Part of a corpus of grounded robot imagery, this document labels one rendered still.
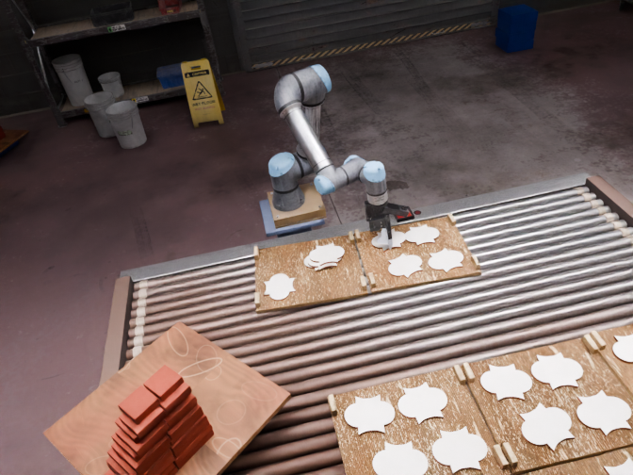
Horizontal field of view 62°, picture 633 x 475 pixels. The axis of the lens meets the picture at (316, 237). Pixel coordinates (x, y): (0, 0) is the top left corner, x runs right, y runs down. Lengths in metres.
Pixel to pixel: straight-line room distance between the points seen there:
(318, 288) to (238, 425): 0.65
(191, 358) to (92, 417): 0.31
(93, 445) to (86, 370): 1.72
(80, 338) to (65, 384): 0.33
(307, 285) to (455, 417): 0.73
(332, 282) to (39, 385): 1.99
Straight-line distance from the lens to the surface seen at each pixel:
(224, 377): 1.65
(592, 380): 1.79
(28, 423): 3.30
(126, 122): 5.32
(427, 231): 2.18
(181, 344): 1.78
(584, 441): 1.66
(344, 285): 1.98
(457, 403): 1.66
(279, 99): 2.04
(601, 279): 2.12
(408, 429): 1.60
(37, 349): 3.66
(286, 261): 2.11
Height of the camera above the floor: 2.31
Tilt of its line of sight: 39 degrees down
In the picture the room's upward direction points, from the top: 8 degrees counter-clockwise
